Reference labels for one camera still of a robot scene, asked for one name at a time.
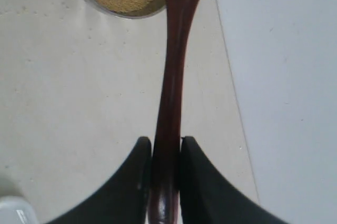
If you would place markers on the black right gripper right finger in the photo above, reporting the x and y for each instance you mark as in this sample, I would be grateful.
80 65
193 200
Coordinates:
207 197

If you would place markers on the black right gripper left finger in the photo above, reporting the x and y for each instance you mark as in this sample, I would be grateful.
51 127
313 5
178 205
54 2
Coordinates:
123 198

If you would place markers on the dark red wooden spoon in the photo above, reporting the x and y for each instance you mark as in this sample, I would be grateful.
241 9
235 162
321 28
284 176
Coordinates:
164 190

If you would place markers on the white rectangular tray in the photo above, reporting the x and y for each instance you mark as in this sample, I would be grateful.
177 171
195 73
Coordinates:
16 210

